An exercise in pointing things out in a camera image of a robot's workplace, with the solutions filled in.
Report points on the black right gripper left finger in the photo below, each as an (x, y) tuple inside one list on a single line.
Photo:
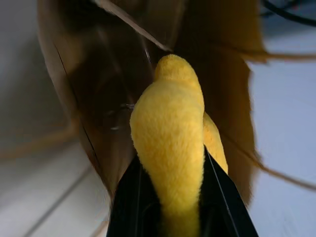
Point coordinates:
[(130, 207)]

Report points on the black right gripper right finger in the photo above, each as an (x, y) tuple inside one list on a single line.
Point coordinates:
[(222, 209)]

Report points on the yellow plush toy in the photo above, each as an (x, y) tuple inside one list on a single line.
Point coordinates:
[(170, 138)]

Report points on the brown paper bag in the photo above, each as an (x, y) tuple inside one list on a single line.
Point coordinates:
[(103, 74)]

